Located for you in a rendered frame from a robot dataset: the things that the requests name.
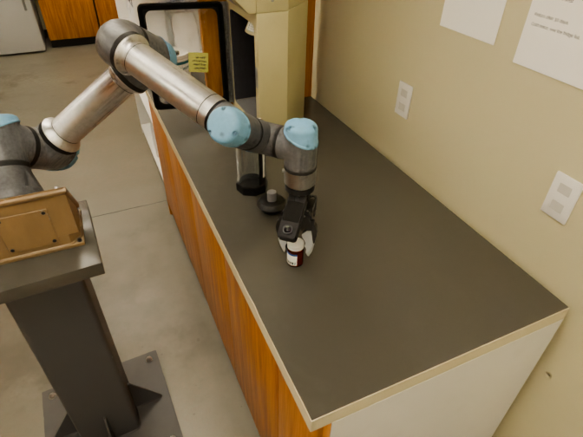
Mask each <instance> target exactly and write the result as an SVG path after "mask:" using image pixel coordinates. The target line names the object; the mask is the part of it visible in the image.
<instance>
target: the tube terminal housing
mask: <svg viewBox="0 0 583 437"><path fill-rule="evenodd" d="M226 1H227V2H228V9H229V22H230V10H234V11H235V12H237V13H238V14H239V15H241V16H242V17H244V18H245V19H246V20H247V21H249V22H250V23H252V25H253V28H254V49H255V67H256V68H257V69H258V85H259V88H256V104H257V118H260V119H262V120H264V121H268V122H271V123H275V124H279V125H283V126H284V125H285V123H286V122H287V121H288V120H290V119H293V118H299V119H301V118H304V106H305V62H306V39H307V17H308V0H256V13H255V14H248V13H246V12H245V11H243V10H242V9H241V8H239V7H238V6H236V5H235V4H233V3H231V2H230V1H228V0H226Z"/></svg>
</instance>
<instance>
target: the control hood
mask: <svg viewBox="0 0 583 437"><path fill-rule="evenodd" d="M232 1H233V2H234V3H235V4H236V6H238V7H239V8H241V9H242V10H243V11H245V12H246V13H248V14H255V13H256V0H232Z"/></svg>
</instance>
